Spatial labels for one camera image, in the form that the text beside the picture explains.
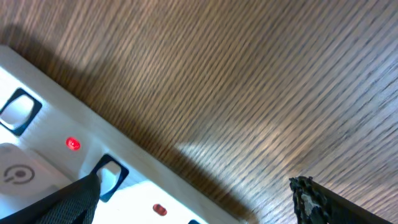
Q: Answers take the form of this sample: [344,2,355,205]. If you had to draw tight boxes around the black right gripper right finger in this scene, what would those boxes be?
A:
[289,176,391,224]

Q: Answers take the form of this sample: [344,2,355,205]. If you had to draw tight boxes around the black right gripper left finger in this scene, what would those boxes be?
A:
[1,174,100,224]

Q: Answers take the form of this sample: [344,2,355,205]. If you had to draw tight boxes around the white USB charger adapter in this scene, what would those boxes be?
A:
[1,143,71,197]

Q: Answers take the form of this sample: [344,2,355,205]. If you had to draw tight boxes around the white power strip socket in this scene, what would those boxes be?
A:
[1,46,237,224]

